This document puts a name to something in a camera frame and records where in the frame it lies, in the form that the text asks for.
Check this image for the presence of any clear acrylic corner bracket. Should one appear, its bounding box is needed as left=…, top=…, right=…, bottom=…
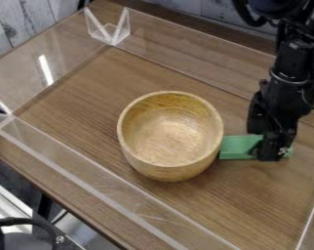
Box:
left=82, top=8, right=130, bottom=46

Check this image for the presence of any clear acrylic front wall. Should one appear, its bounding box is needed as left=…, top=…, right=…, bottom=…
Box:
left=0, top=114, right=238, bottom=250

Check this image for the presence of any grey metal base plate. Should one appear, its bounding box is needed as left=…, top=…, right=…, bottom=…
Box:
left=2, top=232, right=85, bottom=250

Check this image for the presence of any green rectangular block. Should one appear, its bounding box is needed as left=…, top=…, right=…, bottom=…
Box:
left=218, top=135, right=292, bottom=160

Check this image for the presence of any black cable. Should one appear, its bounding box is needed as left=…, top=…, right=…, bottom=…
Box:
left=0, top=216, right=62, bottom=250

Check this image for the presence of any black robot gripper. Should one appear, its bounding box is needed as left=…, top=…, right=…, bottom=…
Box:
left=246, top=69, right=314, bottom=161

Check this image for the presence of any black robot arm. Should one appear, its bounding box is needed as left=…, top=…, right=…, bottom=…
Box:
left=232, top=0, right=314, bottom=161

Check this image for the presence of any brown wooden bowl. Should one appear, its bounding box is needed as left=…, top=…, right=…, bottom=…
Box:
left=117, top=91, right=224, bottom=182

